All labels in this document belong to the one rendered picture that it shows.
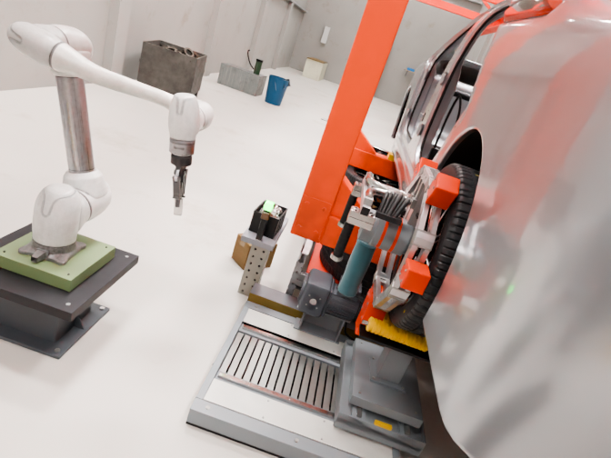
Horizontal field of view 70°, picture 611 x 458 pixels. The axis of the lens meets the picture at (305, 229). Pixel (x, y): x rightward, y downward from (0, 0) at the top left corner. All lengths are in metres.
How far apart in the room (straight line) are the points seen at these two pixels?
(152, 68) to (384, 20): 5.31
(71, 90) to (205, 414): 1.33
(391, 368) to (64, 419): 1.24
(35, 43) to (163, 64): 5.23
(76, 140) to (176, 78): 5.04
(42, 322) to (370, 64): 1.72
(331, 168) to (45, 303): 1.29
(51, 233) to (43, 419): 0.66
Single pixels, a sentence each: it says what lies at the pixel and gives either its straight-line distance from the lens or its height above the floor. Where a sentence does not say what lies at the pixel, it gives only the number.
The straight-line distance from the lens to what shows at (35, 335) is 2.14.
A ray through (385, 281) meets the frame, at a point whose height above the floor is 0.62.
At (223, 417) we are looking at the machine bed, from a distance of 1.81.
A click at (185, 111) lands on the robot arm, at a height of 1.07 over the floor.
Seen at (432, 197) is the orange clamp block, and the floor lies 1.08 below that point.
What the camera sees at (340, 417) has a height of 0.14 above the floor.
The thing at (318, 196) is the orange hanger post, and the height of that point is 0.75.
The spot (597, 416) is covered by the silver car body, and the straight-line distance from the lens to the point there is 0.89.
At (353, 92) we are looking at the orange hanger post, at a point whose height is 1.26.
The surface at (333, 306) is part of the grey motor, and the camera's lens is 2.16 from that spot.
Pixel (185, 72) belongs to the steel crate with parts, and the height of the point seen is 0.46.
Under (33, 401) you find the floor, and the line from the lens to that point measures 1.92.
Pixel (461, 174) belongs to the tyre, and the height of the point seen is 1.16.
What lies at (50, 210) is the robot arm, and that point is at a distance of 1.89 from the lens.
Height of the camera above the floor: 1.41
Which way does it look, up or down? 22 degrees down
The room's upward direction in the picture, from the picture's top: 19 degrees clockwise
